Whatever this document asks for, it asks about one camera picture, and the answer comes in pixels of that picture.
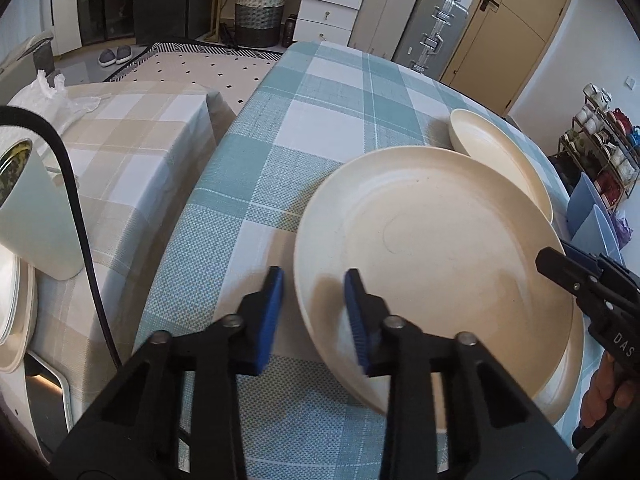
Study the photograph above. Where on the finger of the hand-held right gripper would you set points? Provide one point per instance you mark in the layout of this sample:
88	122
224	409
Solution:
560	267
620	277

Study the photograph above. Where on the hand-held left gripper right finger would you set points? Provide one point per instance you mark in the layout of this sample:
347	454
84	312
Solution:
355	320

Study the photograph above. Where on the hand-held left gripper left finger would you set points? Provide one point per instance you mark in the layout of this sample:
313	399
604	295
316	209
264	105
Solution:
270	320

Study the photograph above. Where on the large cream plate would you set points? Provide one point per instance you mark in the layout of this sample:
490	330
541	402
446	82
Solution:
440	240

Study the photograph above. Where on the small cream plate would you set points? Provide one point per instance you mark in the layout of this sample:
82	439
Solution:
505	155

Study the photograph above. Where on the person's right hand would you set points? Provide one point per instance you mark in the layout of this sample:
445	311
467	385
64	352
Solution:
600	390

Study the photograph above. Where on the purple plastic bag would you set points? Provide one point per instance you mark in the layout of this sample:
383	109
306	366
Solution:
625	232

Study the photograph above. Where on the gold shoe rack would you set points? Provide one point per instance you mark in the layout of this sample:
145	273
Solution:
605	140

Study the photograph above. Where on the beige plaid tablecloth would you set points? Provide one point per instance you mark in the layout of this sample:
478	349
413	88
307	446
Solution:
145	160

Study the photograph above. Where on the green plaid tablecloth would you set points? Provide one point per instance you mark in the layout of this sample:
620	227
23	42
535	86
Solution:
300	110

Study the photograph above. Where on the silver framed device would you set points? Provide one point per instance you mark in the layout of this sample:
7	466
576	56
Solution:
47	400

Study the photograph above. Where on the white tapered cup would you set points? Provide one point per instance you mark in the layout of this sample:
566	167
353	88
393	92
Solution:
40	230

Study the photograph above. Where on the wooden door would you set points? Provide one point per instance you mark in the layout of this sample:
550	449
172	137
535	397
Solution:
510	25

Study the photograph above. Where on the white plate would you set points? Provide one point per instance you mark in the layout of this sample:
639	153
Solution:
12	330

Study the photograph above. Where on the dotted rug with striped border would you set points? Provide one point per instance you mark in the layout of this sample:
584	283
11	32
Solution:
200	67

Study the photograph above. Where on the silver suitcase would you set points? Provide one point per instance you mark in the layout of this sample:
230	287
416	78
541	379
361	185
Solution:
430	35

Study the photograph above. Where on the dark water bottle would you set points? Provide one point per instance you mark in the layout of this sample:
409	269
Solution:
290	30

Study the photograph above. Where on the grey white woven basket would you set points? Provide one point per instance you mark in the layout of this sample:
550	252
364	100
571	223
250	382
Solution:
260	15

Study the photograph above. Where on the grey slippers pair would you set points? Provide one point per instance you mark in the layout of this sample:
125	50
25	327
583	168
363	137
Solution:
115	55

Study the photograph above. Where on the beige suitcase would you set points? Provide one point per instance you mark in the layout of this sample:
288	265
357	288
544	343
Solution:
380	10

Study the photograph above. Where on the white drawer unit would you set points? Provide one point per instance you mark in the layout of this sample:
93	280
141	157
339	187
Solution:
330	7

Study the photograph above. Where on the white plastic bag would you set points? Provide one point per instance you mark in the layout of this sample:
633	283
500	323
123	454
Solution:
50	90

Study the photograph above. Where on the black refrigerator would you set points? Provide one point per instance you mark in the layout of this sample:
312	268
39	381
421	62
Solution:
170	0

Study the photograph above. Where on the dark glass cabinet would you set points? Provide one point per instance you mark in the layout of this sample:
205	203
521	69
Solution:
107	0

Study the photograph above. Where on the grey white appliance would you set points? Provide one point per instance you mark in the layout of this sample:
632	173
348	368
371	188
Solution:
30	52

